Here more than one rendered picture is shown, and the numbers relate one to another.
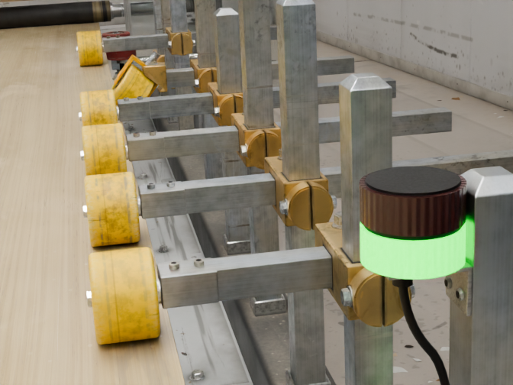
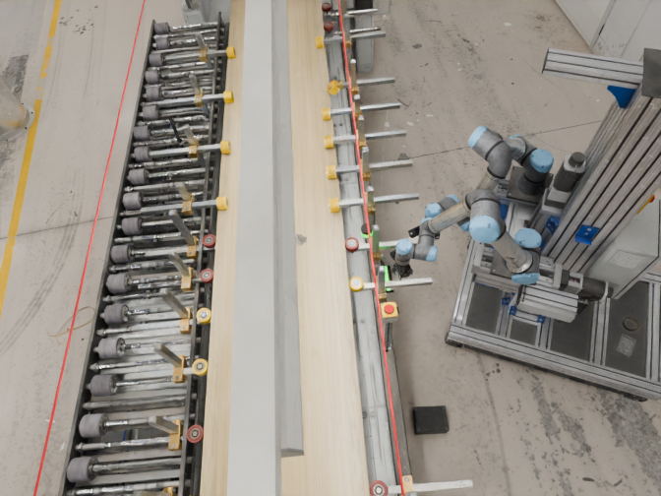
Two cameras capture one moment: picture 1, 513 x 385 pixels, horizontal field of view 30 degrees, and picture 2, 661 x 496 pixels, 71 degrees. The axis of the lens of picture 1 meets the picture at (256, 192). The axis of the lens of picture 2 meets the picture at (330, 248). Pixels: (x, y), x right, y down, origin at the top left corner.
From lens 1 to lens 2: 209 cm
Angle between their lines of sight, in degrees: 43
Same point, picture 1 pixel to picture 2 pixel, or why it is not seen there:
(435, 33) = not seen: outside the picture
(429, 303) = (429, 92)
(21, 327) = (318, 204)
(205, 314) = (350, 155)
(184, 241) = (346, 119)
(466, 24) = not seen: outside the picture
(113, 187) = (331, 171)
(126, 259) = (334, 203)
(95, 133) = (327, 140)
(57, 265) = (322, 184)
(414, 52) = not seen: outside the picture
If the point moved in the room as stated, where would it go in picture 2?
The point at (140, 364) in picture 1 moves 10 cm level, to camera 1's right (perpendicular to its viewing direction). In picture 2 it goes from (336, 217) to (353, 217)
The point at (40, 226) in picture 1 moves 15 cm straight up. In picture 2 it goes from (317, 166) to (314, 151)
